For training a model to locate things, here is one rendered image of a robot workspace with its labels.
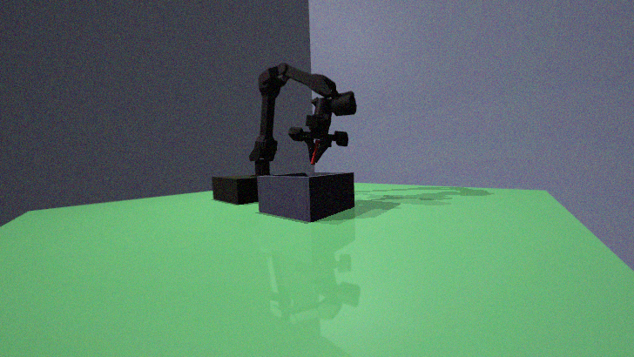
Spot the dark red peg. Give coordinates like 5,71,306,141
311,139,320,165

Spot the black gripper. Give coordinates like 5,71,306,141
288,126,348,163

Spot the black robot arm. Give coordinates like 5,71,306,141
249,63,357,177

